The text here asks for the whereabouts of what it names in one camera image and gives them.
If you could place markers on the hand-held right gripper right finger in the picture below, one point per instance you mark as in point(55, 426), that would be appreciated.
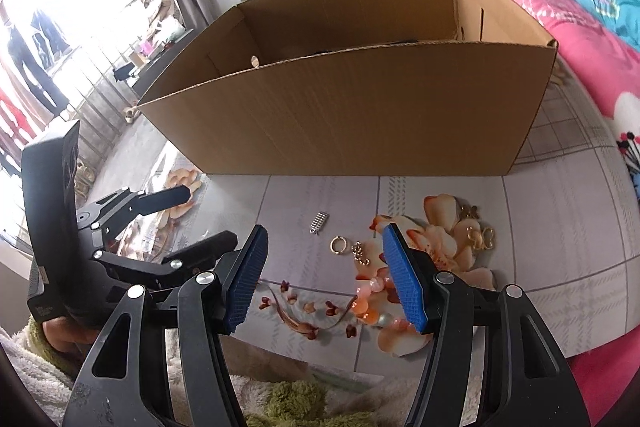
point(405, 277)

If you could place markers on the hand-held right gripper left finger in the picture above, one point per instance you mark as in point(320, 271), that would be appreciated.
point(245, 277)

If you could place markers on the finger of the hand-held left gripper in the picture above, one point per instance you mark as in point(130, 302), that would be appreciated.
point(200, 249)
point(165, 199)

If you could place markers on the brown cardboard box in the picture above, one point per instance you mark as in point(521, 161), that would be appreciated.
point(350, 117)

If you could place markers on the person's left forearm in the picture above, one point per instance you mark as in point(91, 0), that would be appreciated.
point(30, 357)

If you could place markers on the person's left hand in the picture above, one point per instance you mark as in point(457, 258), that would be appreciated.
point(67, 336)

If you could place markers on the gold earring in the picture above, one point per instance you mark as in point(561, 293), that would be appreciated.
point(469, 211)
point(482, 238)

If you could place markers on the silver spring hair clip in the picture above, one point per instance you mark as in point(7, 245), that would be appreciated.
point(319, 223)

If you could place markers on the beige sandals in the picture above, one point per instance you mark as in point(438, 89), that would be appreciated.
point(131, 113)

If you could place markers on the red hanging garment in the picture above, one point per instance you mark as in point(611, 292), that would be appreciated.
point(10, 127)

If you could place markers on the metal railing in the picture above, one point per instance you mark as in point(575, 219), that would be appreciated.
point(100, 102)

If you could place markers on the green fleece garment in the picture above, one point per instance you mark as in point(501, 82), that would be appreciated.
point(290, 402)

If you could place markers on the dark hanging clothes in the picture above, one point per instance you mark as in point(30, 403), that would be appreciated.
point(42, 52)

